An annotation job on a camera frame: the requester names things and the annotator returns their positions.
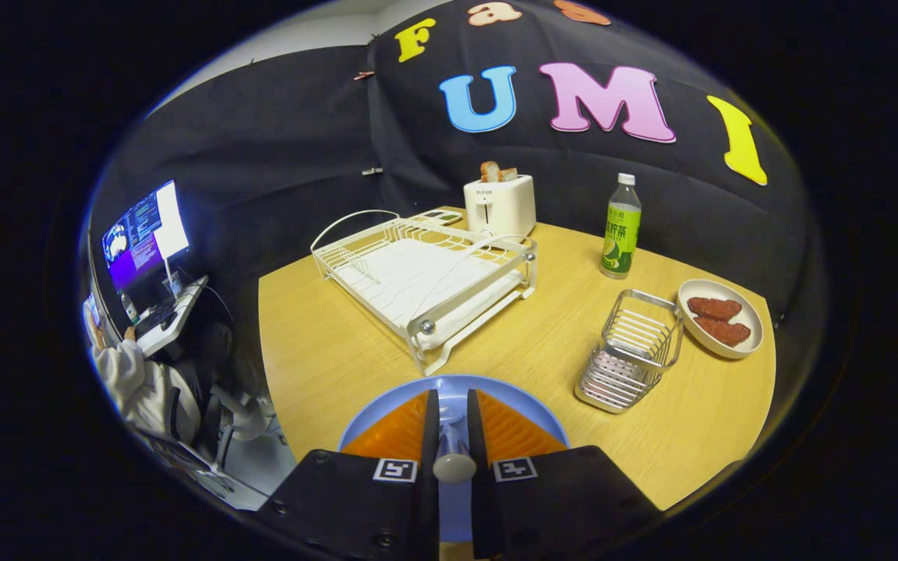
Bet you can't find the black office chair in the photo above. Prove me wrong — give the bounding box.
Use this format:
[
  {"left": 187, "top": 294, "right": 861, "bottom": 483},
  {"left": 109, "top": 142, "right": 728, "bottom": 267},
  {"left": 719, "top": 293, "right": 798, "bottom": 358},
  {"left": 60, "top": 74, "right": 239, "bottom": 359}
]
[{"left": 167, "top": 366, "right": 288, "bottom": 472}]

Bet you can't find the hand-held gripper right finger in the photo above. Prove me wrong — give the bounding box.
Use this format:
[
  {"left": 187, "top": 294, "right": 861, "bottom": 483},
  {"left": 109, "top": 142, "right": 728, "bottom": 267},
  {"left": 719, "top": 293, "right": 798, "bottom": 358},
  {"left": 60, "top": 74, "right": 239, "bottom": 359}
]
[{"left": 466, "top": 388, "right": 664, "bottom": 560}]

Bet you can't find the red fried meat piece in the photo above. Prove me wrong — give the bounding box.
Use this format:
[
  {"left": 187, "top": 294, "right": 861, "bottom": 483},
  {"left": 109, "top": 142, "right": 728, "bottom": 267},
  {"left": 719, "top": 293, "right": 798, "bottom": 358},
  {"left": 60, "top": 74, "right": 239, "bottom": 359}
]
[
  {"left": 688, "top": 296, "right": 743, "bottom": 322},
  {"left": 693, "top": 316, "right": 752, "bottom": 348}
]

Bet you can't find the black backdrop cloth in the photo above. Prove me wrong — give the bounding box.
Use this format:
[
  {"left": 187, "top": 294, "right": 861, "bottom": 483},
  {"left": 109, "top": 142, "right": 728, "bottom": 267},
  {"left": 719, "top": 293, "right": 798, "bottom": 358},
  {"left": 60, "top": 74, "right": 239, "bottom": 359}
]
[{"left": 87, "top": 0, "right": 824, "bottom": 328}]

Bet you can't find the silver wire basket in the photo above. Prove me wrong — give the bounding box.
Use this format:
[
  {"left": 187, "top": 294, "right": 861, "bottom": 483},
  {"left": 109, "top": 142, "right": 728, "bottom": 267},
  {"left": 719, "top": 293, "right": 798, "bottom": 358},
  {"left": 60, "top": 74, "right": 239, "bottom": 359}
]
[{"left": 575, "top": 289, "right": 684, "bottom": 414}]

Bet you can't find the white computer desk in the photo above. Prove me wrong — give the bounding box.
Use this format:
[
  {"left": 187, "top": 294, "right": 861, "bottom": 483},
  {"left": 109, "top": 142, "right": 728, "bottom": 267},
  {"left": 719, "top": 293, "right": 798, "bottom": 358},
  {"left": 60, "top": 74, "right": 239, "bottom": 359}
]
[{"left": 135, "top": 274, "right": 210, "bottom": 358}]

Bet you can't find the metal spoon with white handle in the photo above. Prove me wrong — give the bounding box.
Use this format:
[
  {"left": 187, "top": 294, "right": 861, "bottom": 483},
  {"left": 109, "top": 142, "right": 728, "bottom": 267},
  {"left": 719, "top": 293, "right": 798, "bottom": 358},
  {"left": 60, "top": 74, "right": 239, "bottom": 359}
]
[{"left": 432, "top": 417, "right": 478, "bottom": 484}]

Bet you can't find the light blue plate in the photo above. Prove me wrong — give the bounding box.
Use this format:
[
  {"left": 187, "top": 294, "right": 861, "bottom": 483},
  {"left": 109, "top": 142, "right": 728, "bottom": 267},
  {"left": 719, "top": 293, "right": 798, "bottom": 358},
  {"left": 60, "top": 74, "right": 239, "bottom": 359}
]
[{"left": 338, "top": 375, "right": 571, "bottom": 544}]

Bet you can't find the white round food dish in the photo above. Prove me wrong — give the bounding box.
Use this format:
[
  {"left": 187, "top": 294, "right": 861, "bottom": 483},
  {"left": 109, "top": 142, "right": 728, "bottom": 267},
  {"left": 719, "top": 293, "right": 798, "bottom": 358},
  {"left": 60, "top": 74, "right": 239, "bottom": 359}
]
[{"left": 677, "top": 279, "right": 765, "bottom": 360}]

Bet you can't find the white wire dish rack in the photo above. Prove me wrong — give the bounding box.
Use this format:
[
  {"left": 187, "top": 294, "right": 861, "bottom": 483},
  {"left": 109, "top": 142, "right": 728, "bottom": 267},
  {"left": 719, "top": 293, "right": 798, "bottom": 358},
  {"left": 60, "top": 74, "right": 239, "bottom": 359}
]
[{"left": 310, "top": 209, "right": 539, "bottom": 377}]

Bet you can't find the computer monitor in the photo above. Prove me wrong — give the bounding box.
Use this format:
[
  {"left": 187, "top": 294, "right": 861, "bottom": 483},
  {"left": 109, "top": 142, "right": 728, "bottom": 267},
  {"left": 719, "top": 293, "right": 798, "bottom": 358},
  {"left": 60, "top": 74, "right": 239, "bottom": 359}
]
[{"left": 101, "top": 180, "right": 191, "bottom": 293}]

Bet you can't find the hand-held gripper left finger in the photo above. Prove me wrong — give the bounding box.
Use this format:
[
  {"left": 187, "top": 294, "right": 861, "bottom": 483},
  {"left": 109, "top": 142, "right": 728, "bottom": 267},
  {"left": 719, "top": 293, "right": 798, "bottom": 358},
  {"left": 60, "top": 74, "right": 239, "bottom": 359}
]
[{"left": 254, "top": 389, "right": 440, "bottom": 561}]

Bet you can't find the white toaster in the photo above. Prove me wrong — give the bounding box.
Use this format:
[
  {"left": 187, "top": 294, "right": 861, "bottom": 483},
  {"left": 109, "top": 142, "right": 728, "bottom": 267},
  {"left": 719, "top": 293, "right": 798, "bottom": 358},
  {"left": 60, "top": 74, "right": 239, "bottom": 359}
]
[{"left": 463, "top": 174, "right": 537, "bottom": 241}]

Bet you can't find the green label drink bottle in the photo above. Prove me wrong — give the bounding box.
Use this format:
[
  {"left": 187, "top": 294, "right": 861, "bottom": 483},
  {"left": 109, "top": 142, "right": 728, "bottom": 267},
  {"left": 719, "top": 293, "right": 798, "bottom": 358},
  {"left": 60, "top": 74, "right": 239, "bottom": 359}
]
[{"left": 600, "top": 173, "right": 643, "bottom": 280}]

